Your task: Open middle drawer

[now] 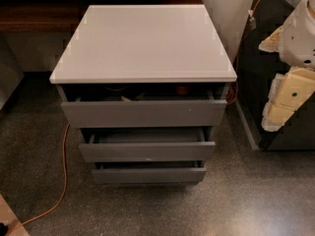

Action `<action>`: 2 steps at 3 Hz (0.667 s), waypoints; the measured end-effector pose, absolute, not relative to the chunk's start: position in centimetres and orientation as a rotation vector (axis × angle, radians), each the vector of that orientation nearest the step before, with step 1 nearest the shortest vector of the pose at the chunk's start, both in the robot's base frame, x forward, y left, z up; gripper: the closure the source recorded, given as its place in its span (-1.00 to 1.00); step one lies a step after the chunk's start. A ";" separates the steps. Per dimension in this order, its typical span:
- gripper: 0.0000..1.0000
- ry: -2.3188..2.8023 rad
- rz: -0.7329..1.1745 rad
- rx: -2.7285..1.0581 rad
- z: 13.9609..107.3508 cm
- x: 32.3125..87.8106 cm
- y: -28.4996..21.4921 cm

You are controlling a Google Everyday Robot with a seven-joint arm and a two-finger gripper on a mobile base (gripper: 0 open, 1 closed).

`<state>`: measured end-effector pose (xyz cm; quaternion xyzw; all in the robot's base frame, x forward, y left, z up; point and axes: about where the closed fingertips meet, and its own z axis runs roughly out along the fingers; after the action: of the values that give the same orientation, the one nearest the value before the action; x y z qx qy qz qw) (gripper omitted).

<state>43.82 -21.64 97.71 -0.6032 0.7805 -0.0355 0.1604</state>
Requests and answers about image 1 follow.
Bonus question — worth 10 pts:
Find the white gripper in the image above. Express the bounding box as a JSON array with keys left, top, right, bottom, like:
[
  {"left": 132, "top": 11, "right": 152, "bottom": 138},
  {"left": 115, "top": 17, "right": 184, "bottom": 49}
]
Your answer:
[{"left": 259, "top": 0, "right": 315, "bottom": 132}]

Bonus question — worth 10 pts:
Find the grey drawer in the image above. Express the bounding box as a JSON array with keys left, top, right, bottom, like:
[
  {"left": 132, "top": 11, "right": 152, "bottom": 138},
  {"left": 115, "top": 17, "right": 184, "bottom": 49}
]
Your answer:
[
  {"left": 93, "top": 161, "right": 206, "bottom": 184},
  {"left": 61, "top": 88, "right": 226, "bottom": 128},
  {"left": 79, "top": 127, "right": 216, "bottom": 162}
]

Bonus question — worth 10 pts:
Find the orange round object in drawer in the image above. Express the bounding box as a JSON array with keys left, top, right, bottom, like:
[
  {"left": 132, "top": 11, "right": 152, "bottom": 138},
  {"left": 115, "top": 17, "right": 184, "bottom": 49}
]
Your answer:
[{"left": 175, "top": 85, "right": 191, "bottom": 95}]

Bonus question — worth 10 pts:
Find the grey drawer cabinet white top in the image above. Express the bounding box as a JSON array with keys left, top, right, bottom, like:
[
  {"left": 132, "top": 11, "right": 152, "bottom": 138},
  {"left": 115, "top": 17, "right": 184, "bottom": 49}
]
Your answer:
[{"left": 49, "top": 4, "right": 238, "bottom": 186}]

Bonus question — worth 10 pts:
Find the grey top drawer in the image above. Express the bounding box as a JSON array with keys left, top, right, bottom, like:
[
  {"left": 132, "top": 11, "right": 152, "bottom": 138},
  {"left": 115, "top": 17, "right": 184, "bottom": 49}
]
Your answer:
[{"left": 61, "top": 88, "right": 226, "bottom": 128}]

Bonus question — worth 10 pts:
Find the grey bottom drawer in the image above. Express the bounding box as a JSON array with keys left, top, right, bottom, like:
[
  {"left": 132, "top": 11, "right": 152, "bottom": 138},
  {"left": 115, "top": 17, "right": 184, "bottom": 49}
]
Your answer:
[{"left": 93, "top": 161, "right": 206, "bottom": 184}]

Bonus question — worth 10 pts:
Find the black cabinet at right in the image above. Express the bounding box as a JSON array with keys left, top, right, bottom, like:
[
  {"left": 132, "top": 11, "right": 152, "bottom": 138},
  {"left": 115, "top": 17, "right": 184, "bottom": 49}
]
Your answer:
[{"left": 235, "top": 0, "right": 315, "bottom": 150}]

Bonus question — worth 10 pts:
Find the dark wooden shelf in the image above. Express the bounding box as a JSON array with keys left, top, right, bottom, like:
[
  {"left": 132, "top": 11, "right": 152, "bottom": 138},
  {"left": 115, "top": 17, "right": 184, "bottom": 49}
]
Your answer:
[{"left": 0, "top": 0, "right": 203, "bottom": 32}]

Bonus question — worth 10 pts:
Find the light wooden board corner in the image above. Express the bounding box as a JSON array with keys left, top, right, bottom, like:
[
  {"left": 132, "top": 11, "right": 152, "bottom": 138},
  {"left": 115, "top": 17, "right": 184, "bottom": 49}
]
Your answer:
[{"left": 0, "top": 195, "right": 30, "bottom": 236}]

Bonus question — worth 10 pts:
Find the orange cable on floor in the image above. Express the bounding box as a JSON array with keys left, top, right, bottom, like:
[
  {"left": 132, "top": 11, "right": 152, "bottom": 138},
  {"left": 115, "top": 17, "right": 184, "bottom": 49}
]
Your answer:
[{"left": 5, "top": 123, "right": 71, "bottom": 236}]

